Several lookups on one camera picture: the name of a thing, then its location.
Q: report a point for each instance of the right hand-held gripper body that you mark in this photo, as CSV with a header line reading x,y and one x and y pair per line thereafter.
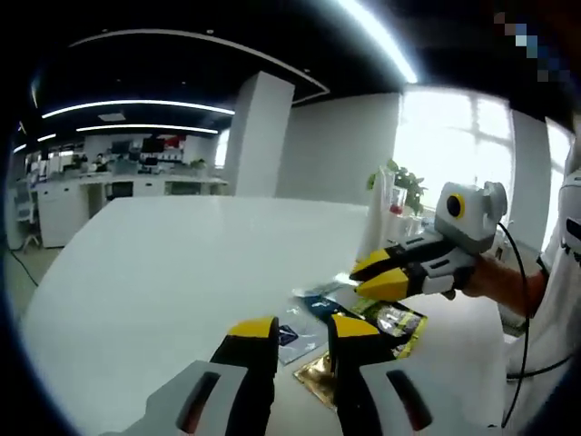
x,y
476,222

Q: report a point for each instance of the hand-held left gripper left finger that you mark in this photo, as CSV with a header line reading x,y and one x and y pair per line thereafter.
x,y
254,386

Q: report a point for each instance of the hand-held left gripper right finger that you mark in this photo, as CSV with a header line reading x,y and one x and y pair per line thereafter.
x,y
358,386

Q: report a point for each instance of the gold foil sachet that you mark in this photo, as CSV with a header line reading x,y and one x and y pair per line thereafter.
x,y
318,377

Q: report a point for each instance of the black green foil pouch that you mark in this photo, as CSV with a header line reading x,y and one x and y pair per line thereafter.
x,y
399,327

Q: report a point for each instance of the large white skincare tube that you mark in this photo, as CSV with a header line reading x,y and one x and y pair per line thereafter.
x,y
377,218

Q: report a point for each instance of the white red skincare spray bottle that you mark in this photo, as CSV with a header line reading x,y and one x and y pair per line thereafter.
x,y
397,210

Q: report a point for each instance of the small blue sample sachet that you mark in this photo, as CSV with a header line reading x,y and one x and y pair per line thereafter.
x,y
295,340

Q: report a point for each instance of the large bright window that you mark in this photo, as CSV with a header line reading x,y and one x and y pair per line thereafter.
x,y
454,150

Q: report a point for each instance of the potted green plant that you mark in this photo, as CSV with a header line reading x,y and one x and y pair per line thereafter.
x,y
408,181

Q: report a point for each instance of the person's white shirt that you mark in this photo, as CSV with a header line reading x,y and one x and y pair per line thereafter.
x,y
558,295

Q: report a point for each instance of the bright ceiling light strip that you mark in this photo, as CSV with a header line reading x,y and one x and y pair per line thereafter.
x,y
381,41

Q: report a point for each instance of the white office counter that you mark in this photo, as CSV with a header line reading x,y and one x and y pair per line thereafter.
x,y
63,213

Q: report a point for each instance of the thin ceiling light strip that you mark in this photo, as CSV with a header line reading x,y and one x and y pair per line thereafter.
x,y
136,105
150,128

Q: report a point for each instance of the white office chair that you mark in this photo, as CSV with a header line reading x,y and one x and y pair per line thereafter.
x,y
27,213

